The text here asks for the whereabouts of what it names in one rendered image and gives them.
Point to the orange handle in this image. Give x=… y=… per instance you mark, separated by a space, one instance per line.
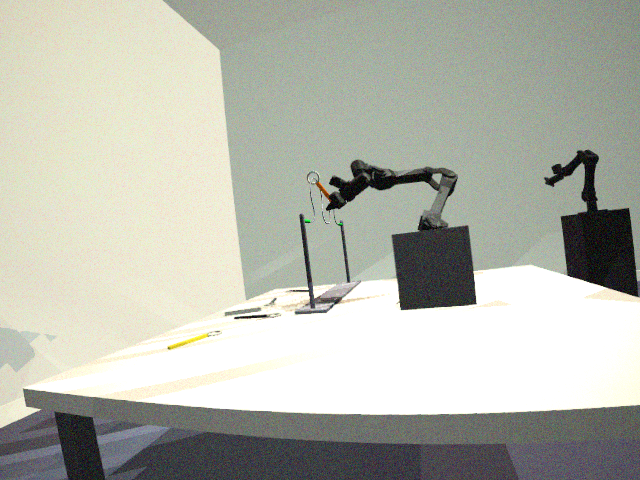
x=319 y=185

